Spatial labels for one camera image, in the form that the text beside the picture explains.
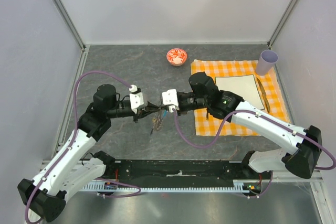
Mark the large keyring with keys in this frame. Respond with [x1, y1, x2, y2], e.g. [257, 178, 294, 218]
[150, 102, 166, 135]

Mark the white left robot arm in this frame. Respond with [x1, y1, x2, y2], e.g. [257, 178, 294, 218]
[18, 84, 160, 223]

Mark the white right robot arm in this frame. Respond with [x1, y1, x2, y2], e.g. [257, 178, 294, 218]
[169, 72, 322, 179]

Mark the red patterned bowl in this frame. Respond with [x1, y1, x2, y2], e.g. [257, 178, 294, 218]
[166, 48, 187, 66]

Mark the white square plate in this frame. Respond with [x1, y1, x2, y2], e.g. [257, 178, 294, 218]
[215, 74, 265, 110]

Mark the gold knife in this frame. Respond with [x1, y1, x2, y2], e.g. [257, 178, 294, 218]
[257, 78, 270, 113]

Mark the orange checkered cloth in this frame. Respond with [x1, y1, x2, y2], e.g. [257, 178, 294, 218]
[191, 60, 290, 136]

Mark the lilac plastic cup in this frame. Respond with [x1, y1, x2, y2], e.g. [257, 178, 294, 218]
[255, 50, 279, 76]

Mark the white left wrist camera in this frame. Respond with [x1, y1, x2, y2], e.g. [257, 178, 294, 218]
[129, 84, 148, 114]

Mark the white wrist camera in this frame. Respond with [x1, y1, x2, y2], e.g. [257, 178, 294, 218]
[161, 89, 180, 113]
[129, 84, 148, 114]

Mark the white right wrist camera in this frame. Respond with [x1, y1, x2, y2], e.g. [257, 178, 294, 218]
[161, 89, 180, 113]

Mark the white cable duct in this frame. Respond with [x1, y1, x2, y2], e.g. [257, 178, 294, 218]
[80, 180, 261, 194]

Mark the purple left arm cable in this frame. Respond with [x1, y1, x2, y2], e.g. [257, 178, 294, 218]
[24, 70, 142, 223]

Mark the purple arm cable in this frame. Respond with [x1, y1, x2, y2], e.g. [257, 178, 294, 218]
[24, 70, 142, 223]
[173, 105, 336, 200]

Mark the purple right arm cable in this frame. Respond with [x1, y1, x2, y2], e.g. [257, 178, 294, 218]
[173, 105, 336, 200]

